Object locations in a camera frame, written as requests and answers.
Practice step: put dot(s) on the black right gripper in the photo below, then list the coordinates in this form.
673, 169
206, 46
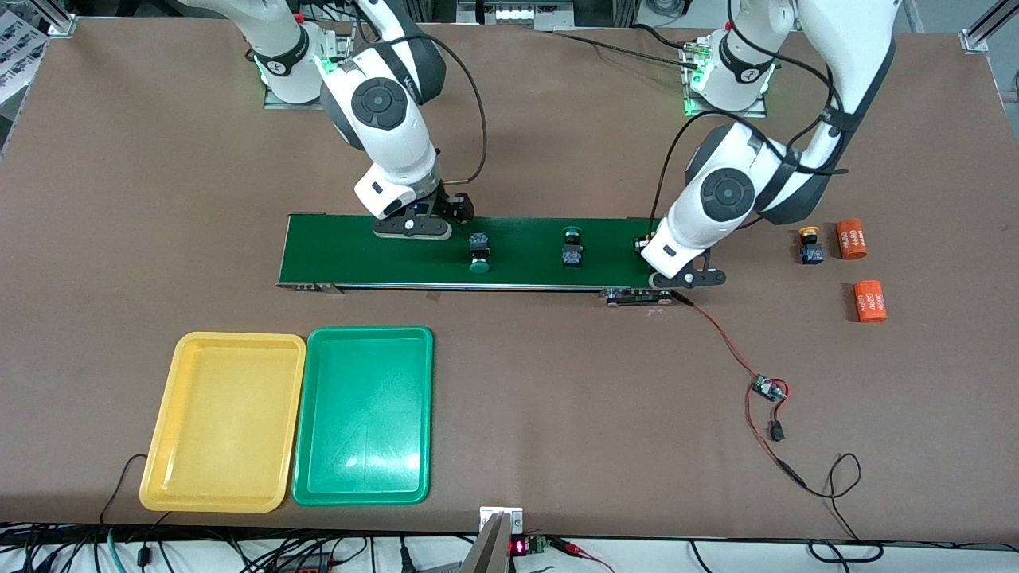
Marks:
456, 208

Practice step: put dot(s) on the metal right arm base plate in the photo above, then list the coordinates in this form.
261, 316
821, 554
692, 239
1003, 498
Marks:
286, 103

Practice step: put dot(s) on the printed paper sheet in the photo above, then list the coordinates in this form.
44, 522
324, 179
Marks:
20, 48

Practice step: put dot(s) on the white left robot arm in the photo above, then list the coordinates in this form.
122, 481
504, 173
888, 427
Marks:
724, 195

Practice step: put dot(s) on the small black connector plug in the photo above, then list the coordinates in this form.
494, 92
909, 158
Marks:
777, 432

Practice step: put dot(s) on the red LED display module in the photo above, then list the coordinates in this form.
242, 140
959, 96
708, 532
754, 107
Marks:
519, 547

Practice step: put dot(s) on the green plastic tray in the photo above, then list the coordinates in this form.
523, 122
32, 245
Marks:
362, 414

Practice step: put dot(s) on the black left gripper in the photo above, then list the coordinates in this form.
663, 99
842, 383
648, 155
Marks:
637, 243

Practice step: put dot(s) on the green conveyor belt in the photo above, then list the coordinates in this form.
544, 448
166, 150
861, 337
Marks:
525, 255

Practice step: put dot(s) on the black equipment rack frame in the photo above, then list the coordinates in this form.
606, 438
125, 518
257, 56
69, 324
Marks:
430, 12

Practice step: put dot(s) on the white power strip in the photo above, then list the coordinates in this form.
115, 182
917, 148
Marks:
513, 14

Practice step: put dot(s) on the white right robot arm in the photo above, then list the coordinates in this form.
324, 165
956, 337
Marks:
382, 103

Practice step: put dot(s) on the grey metal camera mount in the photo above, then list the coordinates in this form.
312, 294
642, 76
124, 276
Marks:
493, 549

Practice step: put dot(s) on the yellow mushroom push button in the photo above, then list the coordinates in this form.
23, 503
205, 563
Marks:
812, 255
649, 236

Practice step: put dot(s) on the aluminium frame profile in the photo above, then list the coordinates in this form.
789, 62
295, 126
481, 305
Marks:
973, 41
60, 24

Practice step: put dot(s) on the red clip lead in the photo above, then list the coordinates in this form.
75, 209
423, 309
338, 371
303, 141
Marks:
569, 547

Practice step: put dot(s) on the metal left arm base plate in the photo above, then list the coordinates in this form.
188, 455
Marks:
716, 114

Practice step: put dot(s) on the green mushroom push button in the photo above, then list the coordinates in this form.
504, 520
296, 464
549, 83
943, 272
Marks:
571, 255
478, 243

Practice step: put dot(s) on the yellow plastic tray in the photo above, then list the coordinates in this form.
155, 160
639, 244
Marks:
223, 422

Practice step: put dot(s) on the small green circuit board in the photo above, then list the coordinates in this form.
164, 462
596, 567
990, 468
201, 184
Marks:
769, 388

